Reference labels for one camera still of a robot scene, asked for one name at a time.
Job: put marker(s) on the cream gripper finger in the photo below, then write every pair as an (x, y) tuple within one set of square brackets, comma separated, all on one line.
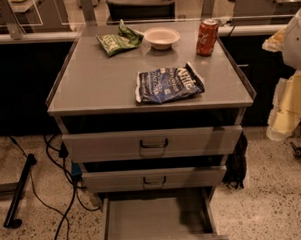
[(275, 42), (285, 115)]

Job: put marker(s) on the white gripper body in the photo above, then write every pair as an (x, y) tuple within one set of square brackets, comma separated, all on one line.
[(296, 42)]

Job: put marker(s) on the blue chip bag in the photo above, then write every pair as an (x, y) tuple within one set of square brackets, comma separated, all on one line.
[(168, 85)]

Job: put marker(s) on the top grey drawer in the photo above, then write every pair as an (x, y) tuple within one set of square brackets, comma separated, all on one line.
[(148, 144)]

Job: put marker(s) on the grey drawer cabinet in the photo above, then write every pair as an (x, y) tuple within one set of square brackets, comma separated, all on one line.
[(96, 94)]

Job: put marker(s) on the green chip bag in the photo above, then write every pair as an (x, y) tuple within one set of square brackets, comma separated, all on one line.
[(126, 39)]

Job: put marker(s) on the bottom grey open drawer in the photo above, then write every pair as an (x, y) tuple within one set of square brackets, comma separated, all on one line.
[(175, 215)]

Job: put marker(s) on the middle grey drawer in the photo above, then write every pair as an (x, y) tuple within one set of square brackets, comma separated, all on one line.
[(154, 179)]

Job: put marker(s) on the black caster wheel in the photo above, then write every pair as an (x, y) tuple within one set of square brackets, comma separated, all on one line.
[(300, 151)]

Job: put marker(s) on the red soda can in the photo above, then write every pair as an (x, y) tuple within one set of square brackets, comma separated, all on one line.
[(208, 32)]

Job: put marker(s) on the black bundle beside cabinet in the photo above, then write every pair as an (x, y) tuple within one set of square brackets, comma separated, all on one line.
[(236, 164)]

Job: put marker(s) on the white paper bowl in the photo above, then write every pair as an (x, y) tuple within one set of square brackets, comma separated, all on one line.
[(161, 38)]

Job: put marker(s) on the dark chair behind glass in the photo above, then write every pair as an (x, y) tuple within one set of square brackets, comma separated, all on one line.
[(141, 10)]

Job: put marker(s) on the blue power adapter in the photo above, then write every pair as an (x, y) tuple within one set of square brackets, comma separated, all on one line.
[(76, 171)]

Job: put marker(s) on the black floor stand bar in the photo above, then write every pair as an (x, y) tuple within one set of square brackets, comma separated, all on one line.
[(11, 221)]

